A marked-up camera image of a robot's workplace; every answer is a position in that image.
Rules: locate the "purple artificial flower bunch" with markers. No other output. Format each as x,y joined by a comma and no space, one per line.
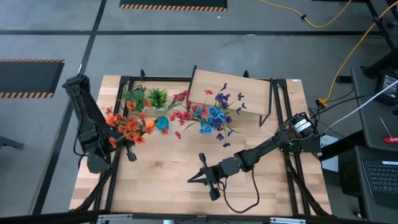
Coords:
221,98

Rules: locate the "teal glass vase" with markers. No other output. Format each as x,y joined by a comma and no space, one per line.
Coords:
161,123

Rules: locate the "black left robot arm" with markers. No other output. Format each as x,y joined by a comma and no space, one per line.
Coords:
84,105

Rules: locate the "grey side table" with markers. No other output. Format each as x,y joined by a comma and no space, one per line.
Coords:
367,124

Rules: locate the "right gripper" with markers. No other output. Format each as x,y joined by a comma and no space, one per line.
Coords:
214,175

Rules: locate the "orange artificial tulip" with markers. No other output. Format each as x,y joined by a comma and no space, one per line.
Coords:
150,124

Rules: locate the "broad-leaf plant in white pot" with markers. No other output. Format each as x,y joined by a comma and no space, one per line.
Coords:
135,96

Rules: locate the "dark red artificial tulip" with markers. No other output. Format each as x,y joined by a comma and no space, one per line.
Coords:
179,97

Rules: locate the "black hazard-striped floor mat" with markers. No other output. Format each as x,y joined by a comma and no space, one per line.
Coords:
174,2
28,77

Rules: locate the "small-leaf plant in white pot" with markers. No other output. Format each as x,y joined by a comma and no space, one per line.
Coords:
157,98

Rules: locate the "black metal table frame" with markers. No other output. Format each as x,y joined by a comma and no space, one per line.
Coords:
164,78

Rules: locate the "blue artificial flower bunch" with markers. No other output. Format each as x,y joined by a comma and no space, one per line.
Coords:
214,119

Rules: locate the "red artificial flower bunch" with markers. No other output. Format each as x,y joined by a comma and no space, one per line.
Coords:
183,115

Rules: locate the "white paper sheet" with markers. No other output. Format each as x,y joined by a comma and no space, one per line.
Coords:
331,163

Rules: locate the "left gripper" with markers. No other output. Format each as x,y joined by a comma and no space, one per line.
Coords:
130,152

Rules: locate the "black tablet screen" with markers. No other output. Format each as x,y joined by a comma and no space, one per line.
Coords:
388,87

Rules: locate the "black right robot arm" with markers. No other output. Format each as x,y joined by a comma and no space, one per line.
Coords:
264,146

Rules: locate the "green flower stems bundle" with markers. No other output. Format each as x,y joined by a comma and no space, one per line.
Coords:
132,126

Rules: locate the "black laptop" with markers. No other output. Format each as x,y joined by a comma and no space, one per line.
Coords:
382,177

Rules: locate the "wooden shelf with black legs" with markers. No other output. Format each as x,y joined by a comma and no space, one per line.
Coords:
248,93

